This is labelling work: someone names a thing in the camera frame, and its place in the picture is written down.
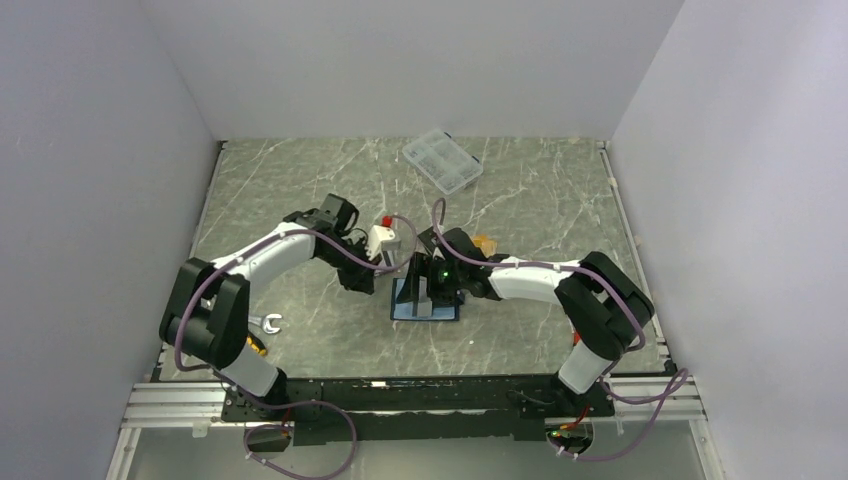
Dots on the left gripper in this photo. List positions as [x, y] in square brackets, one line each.
[361, 279]

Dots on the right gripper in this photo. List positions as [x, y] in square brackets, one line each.
[422, 266]

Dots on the silver credit card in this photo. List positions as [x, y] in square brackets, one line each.
[421, 309]

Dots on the blue leather card holder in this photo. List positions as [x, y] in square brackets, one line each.
[442, 312]

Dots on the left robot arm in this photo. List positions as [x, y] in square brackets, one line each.
[207, 314]

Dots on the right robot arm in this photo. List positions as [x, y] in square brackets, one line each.
[606, 309]

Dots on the black card stack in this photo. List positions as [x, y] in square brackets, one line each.
[428, 240]

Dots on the orange card stack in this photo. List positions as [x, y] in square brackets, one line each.
[485, 245]

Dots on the clear plastic organizer box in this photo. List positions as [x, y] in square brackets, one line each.
[440, 159]

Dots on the silver wrench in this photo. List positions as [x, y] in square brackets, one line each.
[267, 323]

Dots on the yellow black screwdriver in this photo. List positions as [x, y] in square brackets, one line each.
[257, 345]

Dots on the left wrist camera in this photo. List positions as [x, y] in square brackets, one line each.
[383, 242]

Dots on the black base frame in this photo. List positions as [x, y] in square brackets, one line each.
[521, 407]

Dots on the aluminium rail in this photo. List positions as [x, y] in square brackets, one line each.
[202, 405]

